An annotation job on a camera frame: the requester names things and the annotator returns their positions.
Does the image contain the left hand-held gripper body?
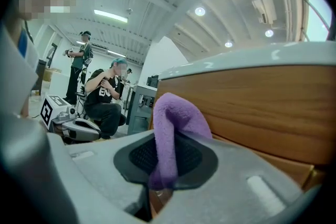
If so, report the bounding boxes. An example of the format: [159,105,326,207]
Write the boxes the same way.
[40,94,79,131]

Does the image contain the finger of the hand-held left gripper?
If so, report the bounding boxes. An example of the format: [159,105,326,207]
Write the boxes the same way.
[60,123,102,143]

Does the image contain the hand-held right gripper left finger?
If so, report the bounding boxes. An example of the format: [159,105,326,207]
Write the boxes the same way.
[47,130,159,221]

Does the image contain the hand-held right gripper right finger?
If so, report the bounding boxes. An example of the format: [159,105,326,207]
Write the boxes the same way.
[154,130,324,224]

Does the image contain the purple cloth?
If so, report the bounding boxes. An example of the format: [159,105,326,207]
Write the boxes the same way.
[148,92,214,191]

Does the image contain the wooden cabinet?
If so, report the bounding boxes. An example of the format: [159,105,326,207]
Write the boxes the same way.
[149,64,336,218]

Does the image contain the person's blue shirt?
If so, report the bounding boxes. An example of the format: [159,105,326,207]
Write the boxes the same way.
[17,28,29,58]

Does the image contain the long ceiling tube light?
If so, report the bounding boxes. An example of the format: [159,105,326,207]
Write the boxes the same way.
[93,9,129,24]

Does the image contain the white ceiling air conditioner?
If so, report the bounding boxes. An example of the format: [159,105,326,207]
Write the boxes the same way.
[251,0,278,25]

